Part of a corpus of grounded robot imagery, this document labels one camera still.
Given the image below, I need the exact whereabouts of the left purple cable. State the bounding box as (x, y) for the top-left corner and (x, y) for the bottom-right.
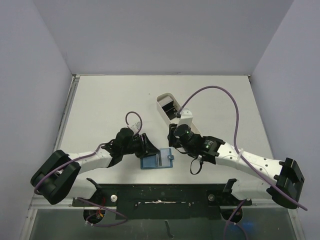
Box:
(33, 111), (144, 227)

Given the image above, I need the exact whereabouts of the purple cable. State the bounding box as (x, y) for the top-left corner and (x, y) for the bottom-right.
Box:
(174, 85), (309, 240)
(33, 111), (144, 227)

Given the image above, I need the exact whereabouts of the black card in tray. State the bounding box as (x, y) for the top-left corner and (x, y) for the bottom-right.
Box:
(162, 102), (178, 120)

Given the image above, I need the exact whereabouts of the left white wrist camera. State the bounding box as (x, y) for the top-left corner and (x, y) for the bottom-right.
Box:
(128, 121), (141, 134)

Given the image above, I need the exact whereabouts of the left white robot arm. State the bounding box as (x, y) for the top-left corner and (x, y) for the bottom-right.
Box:
(30, 127), (160, 206)

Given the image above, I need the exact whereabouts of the grey magnetic stripe card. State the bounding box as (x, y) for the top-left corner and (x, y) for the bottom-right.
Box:
(155, 153), (171, 168)

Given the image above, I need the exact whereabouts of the blue leather card holder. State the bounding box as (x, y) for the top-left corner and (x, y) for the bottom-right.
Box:
(140, 148), (174, 170)

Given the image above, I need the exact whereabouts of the white oblong tray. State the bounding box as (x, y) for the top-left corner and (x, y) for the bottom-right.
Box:
(156, 93), (200, 134)

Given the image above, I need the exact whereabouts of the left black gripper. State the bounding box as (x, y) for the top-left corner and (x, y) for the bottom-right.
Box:
(121, 133), (159, 158)

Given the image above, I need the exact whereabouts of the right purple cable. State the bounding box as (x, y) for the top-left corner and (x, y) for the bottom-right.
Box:
(174, 85), (309, 240)

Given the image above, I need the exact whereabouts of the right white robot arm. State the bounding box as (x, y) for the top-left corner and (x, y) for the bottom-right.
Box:
(167, 123), (305, 209)

